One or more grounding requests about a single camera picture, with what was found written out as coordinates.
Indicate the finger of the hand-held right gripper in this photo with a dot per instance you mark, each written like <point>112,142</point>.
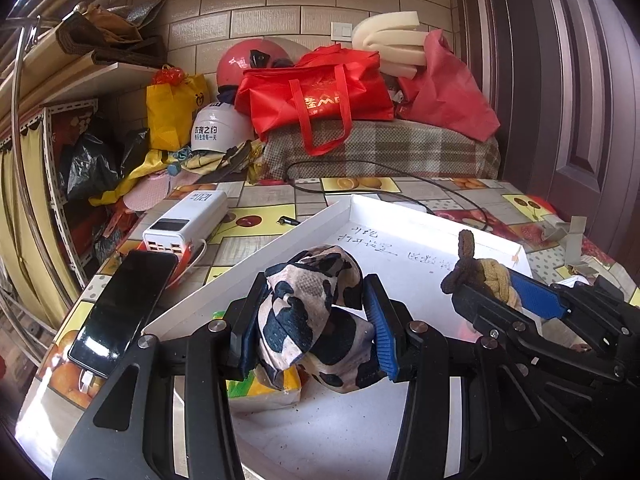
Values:
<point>480,310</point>
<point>537,297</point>

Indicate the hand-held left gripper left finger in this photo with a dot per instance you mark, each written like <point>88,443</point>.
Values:
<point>247,332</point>

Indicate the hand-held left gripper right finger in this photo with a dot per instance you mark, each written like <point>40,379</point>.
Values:
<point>382,332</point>

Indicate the brown beige knit sock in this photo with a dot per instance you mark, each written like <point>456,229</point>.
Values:
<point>492,272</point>

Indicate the cow print sock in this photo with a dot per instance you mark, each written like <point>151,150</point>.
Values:
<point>300,310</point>

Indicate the white cardboard box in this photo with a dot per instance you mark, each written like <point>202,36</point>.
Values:
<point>400,230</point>

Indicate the green yellow tissue packet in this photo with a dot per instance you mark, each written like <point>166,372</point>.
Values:
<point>267,400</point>

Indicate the black smartphone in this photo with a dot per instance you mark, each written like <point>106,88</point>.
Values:
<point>125,305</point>

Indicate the white power bank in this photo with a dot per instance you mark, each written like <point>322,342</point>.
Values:
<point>190,215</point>

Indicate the pink fabric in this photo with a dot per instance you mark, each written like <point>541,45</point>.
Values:
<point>150,192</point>

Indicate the plaid blanket bundle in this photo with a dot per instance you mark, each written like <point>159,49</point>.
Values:
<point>380,150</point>

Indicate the yellow cloth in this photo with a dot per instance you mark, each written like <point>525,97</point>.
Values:
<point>135,172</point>

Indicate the white helmet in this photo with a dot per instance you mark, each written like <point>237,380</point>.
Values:
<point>220,125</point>

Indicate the brown door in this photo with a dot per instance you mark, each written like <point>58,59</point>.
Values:
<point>560,85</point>

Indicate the red cloth bag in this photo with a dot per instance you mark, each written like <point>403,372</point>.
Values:
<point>450,90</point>

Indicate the black plastic bag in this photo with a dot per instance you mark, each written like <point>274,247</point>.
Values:
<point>90,165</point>

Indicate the yellow shopping bag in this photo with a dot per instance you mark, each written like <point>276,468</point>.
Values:
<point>170,110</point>

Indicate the red tote bag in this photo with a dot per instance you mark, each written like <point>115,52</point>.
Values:
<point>320,95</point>

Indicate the yellow curtain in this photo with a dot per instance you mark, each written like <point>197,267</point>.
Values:
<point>25,220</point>

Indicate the red helmet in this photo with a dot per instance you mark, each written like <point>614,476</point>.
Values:
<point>240,60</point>

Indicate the cream foam bundle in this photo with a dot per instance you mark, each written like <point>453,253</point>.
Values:
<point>390,35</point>

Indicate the white shelf board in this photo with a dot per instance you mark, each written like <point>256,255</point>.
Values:
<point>100,77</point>

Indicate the brown cardboard pile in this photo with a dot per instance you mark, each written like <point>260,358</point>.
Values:
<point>105,30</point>

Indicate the grey metal bracket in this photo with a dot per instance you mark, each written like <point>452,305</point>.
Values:
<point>565,232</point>
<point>577,262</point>

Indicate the white wall switch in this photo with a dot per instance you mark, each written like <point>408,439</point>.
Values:
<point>343,31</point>

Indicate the metal pipe rail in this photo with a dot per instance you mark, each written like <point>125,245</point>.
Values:
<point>17,110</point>

